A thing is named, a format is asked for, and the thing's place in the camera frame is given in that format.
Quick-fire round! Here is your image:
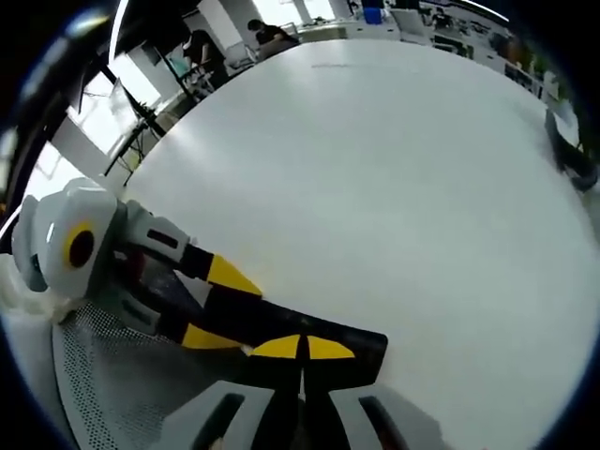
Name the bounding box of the black remote control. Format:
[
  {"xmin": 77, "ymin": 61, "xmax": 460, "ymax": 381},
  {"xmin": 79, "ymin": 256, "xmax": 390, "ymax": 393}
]
[{"xmin": 134, "ymin": 252, "xmax": 390, "ymax": 391}]

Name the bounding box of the white swivel chair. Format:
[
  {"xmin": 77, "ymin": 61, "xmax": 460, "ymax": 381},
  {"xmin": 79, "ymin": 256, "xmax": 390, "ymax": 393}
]
[{"xmin": 224, "ymin": 41, "xmax": 258, "ymax": 68}]

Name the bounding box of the potted green plant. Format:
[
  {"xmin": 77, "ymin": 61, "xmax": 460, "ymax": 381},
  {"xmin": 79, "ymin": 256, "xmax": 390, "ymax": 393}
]
[{"xmin": 543, "ymin": 107, "xmax": 600, "ymax": 193}]

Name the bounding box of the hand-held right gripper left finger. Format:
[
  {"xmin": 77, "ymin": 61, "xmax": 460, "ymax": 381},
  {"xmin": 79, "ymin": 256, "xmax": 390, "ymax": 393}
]
[{"xmin": 161, "ymin": 334, "xmax": 304, "ymax": 450}]

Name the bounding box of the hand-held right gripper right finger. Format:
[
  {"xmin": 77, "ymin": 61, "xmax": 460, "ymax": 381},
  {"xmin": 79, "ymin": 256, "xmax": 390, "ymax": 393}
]
[{"xmin": 302, "ymin": 334, "xmax": 446, "ymax": 450}]

